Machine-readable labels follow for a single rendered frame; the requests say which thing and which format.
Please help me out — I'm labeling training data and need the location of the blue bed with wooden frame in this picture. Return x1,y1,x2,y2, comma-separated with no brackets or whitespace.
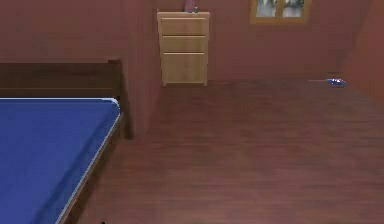
0,59,135,224

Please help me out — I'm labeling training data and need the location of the wooden framed window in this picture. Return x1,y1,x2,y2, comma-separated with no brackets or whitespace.
249,0,313,25

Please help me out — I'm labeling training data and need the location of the small blue object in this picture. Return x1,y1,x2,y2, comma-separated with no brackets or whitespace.
326,78,348,88

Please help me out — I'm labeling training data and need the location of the light wooden chest of drawers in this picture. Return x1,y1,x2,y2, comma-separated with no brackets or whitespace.
156,11,211,88

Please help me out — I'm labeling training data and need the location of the pink vase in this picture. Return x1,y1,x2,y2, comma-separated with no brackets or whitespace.
184,0,197,14

